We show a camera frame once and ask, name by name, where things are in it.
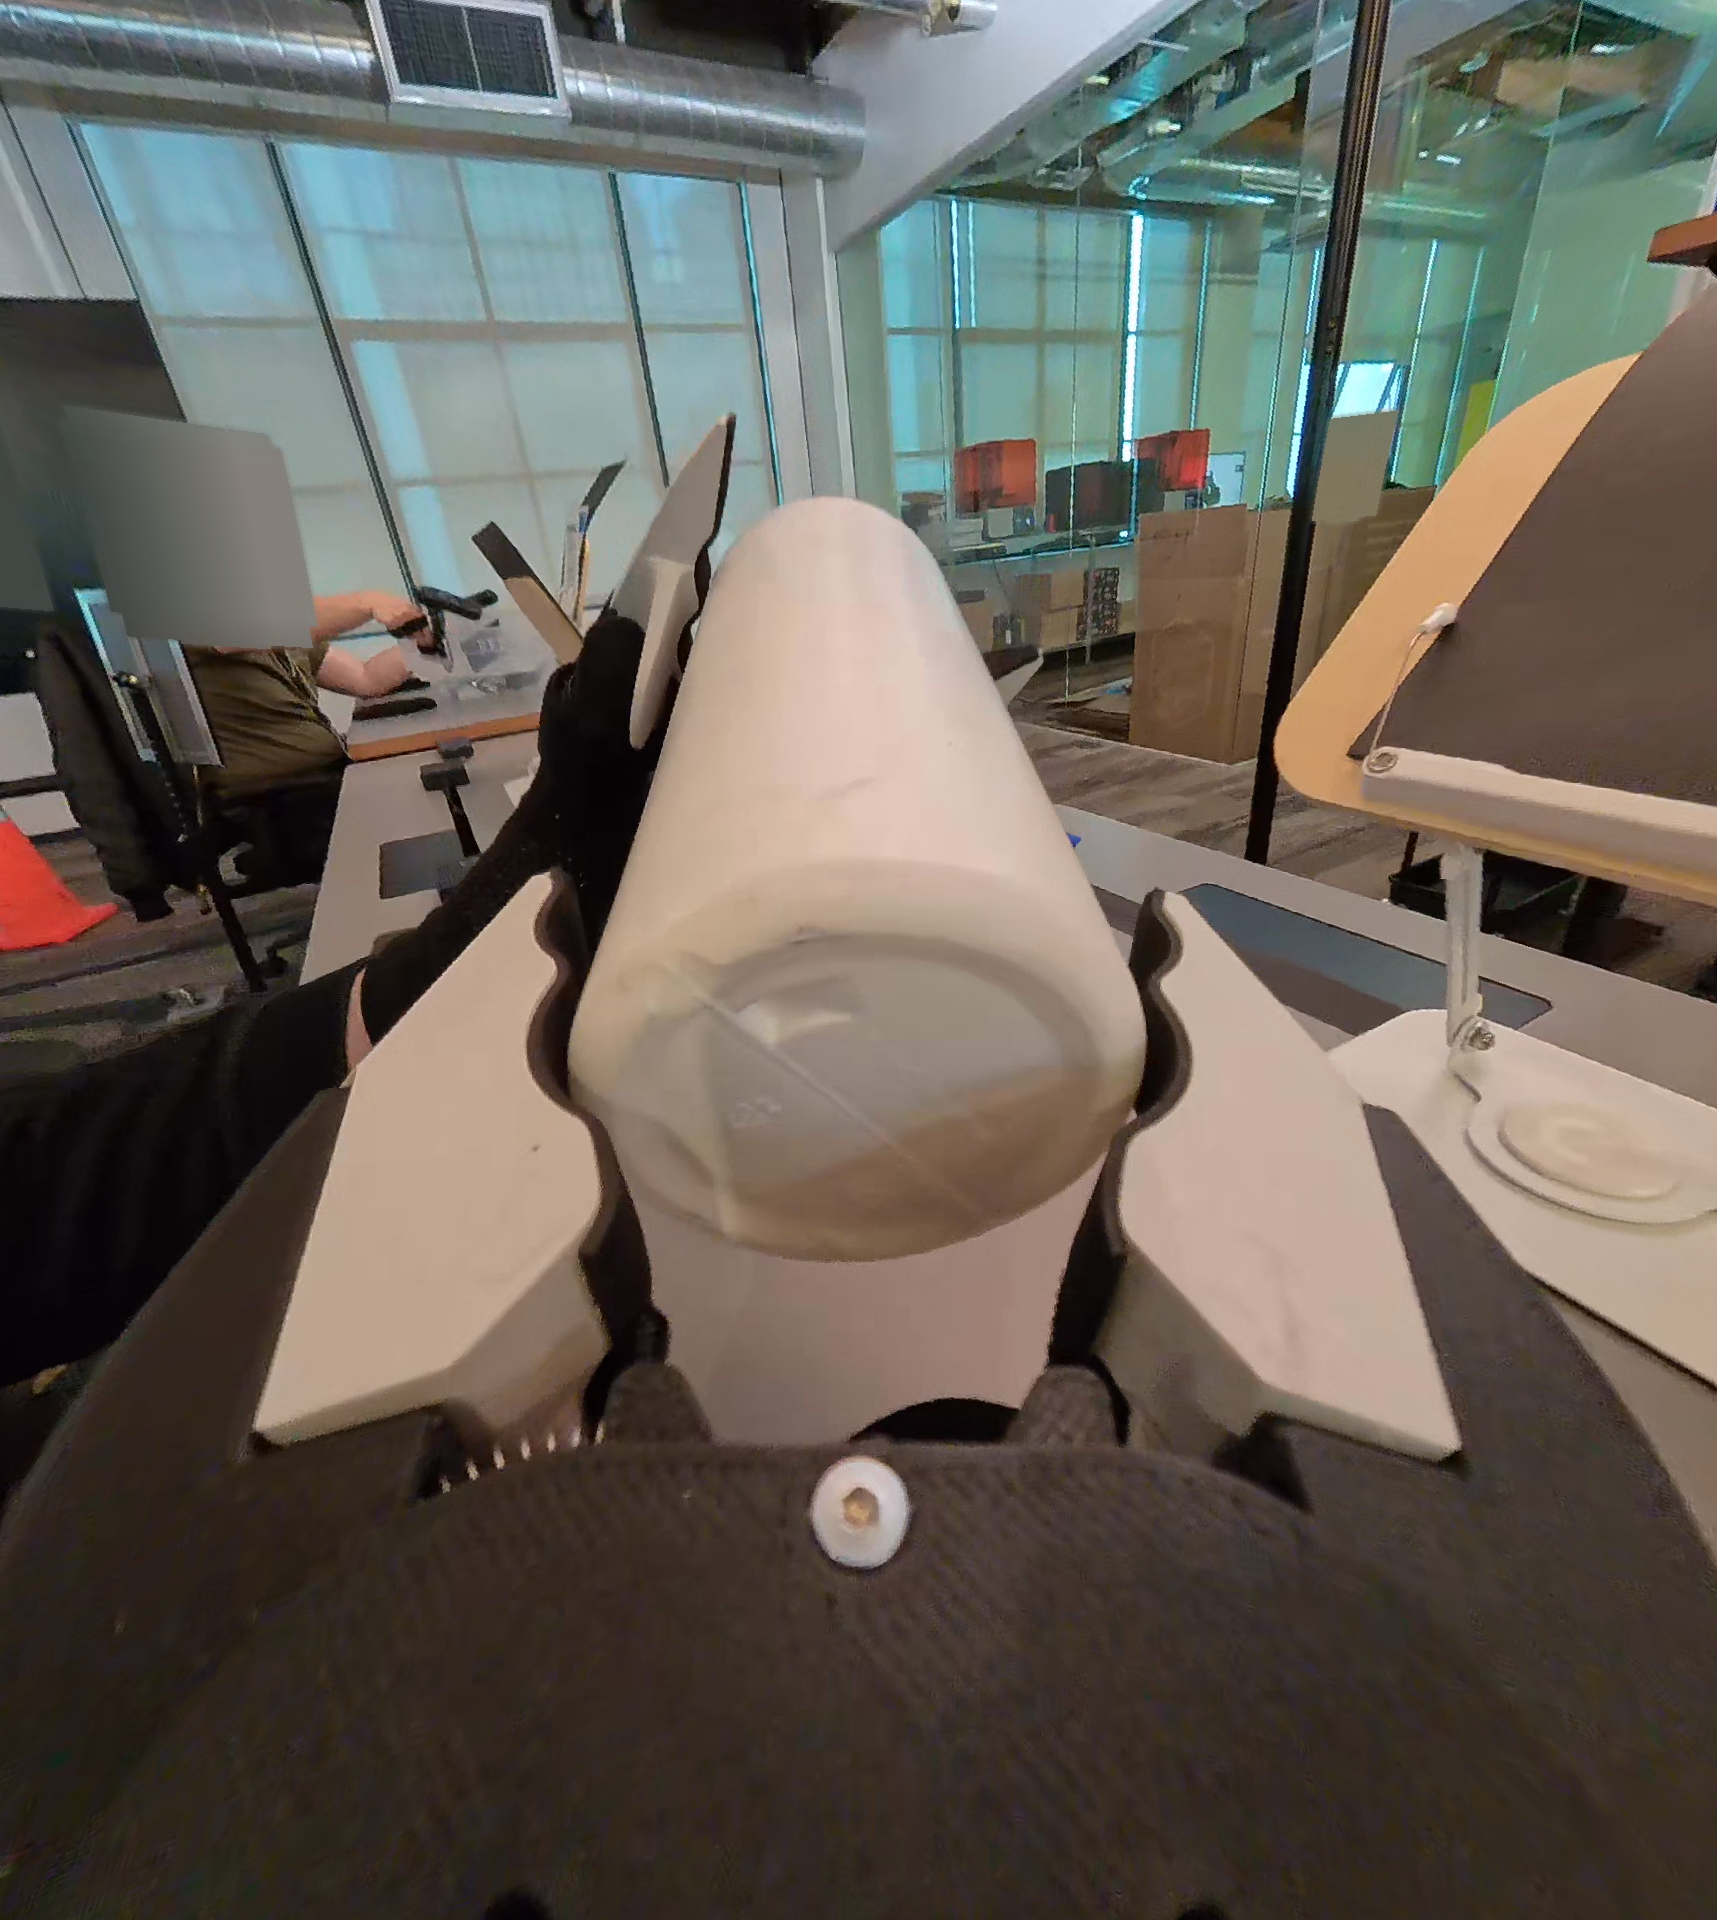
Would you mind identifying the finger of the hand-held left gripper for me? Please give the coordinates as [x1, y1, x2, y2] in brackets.
[628, 414, 740, 751]

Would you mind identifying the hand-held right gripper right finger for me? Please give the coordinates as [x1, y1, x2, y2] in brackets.
[1062, 888, 1466, 1466]

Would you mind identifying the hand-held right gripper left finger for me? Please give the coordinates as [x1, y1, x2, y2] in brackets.
[253, 876, 650, 1448]

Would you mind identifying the white roll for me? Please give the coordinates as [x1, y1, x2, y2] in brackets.
[569, 496, 1151, 1267]

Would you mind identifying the person's left forearm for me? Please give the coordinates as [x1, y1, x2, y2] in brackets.
[0, 960, 375, 1417]

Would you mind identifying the person's left hand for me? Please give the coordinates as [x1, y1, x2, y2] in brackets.
[354, 616, 650, 1051]

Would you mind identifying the white board stand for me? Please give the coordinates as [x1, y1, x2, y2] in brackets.
[1333, 750, 1717, 1436]

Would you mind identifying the orange traffic cone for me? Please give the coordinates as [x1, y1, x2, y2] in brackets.
[0, 736, 116, 955]

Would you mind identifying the white vent grille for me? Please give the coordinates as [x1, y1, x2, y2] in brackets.
[364, 0, 569, 115]

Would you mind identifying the black round-top pole stand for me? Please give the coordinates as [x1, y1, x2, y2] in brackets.
[1242, 0, 1394, 865]

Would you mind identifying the wooden board with black mat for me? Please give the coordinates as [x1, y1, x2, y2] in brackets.
[1272, 210, 1717, 925]

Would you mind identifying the silver ventilation duct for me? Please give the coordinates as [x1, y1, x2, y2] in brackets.
[0, 0, 866, 168]

